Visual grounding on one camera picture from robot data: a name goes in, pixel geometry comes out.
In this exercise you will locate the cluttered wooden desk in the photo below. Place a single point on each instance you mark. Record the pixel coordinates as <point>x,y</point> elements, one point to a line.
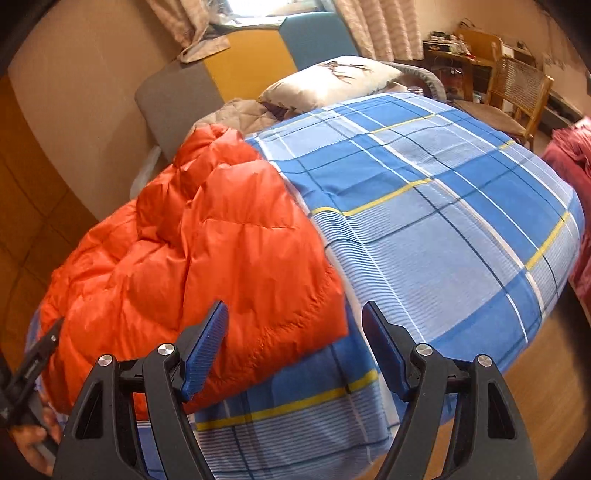
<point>450,60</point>

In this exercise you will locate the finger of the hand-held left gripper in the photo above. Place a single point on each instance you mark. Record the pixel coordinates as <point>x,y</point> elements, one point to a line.
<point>41,353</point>

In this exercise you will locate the bed with blue plaid sheet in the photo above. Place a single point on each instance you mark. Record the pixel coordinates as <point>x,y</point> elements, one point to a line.
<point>429,221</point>

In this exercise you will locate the wooden wardrobe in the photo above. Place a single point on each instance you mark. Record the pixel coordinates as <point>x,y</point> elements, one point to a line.
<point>32,194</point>

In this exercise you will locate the window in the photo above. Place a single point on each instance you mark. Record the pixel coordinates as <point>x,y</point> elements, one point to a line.
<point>272,5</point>

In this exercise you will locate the white pillow with deer print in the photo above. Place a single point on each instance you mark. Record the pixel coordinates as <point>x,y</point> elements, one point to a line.
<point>332,78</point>

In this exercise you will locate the patterned beige curtain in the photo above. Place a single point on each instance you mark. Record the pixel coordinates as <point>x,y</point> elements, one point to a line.
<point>194,32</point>
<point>378,27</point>

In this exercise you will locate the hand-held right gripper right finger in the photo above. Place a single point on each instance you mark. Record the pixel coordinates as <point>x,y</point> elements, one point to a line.
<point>385,355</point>

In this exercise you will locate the beige quilted blanket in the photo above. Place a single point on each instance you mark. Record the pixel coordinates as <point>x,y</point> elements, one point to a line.
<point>240,117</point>

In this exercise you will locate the orange quilted down jacket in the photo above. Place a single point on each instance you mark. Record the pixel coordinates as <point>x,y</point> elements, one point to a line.
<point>207,258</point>

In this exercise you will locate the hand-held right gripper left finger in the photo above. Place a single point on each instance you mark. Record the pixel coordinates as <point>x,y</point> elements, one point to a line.
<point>205,355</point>

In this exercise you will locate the pink ruffled quilt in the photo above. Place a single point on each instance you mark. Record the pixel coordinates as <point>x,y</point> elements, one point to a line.
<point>572,184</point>

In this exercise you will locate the grey yellow blue headboard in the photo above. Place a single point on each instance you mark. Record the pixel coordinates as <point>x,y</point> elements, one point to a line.
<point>249,69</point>

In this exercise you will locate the wooden rattan chair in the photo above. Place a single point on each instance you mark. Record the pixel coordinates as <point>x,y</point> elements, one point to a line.
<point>517,87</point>

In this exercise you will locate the grey padded bed rail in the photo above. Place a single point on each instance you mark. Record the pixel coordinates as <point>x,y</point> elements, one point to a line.
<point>427,81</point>

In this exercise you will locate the person's left hand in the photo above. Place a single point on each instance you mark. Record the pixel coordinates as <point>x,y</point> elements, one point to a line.
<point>32,443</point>

